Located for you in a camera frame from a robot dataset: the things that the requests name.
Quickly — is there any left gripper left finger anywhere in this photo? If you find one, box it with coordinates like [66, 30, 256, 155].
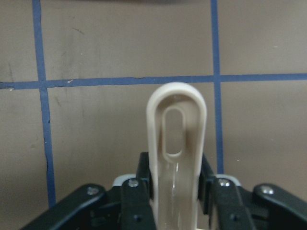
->
[23, 152, 155, 230]

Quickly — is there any beige plastic dustpan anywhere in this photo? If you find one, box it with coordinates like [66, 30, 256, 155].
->
[146, 82, 207, 230]

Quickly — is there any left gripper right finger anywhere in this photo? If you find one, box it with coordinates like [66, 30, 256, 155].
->
[198, 157, 307, 230]

